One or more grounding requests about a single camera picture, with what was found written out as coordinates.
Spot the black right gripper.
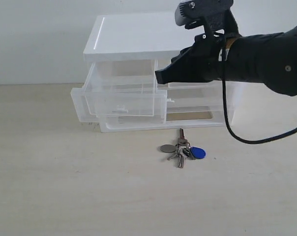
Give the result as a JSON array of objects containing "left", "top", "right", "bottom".
[{"left": 155, "top": 32, "right": 227, "bottom": 85}]

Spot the key bunch with blue tag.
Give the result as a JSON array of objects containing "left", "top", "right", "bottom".
[{"left": 159, "top": 128, "right": 206, "bottom": 169}]

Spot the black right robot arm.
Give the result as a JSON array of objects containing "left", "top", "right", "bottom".
[{"left": 155, "top": 26, "right": 297, "bottom": 96}]

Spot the clear wide middle drawer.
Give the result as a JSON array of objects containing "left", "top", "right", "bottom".
[{"left": 167, "top": 86, "right": 223, "bottom": 111}]

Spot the white plastic drawer cabinet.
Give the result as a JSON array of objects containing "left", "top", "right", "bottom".
[{"left": 84, "top": 12, "right": 225, "bottom": 132}]

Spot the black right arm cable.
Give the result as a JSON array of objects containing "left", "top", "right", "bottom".
[{"left": 218, "top": 36, "right": 297, "bottom": 146}]

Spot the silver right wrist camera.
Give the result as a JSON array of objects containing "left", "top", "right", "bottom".
[{"left": 175, "top": 0, "right": 240, "bottom": 37}]

